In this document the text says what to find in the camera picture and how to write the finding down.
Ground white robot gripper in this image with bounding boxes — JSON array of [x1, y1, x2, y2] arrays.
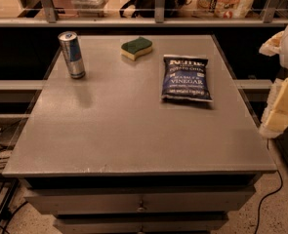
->
[[259, 25, 288, 138]]

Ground grey cabinet drawer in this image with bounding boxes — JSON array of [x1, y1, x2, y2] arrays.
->
[[24, 186, 255, 215], [54, 214, 228, 234]]

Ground black bag on shelf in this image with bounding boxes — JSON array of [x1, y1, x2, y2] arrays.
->
[[119, 0, 193, 18]]

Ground silver blue redbull can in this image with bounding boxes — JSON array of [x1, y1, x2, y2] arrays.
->
[[59, 31, 85, 79]]

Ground blue potato chips bag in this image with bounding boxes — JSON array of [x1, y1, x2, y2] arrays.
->
[[161, 55, 212, 102]]

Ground black cable on right floor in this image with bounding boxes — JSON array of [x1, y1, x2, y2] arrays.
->
[[253, 139, 284, 234]]

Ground black cables on left floor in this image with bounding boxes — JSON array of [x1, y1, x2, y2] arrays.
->
[[0, 120, 29, 234]]

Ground green yellow sponge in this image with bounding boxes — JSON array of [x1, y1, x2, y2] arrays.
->
[[121, 37, 152, 61]]

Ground grey metal shelf rail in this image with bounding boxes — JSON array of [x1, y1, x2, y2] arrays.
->
[[0, 0, 288, 28]]

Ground lower grey cabinet drawer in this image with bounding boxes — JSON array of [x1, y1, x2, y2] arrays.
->
[[54, 214, 228, 234]]

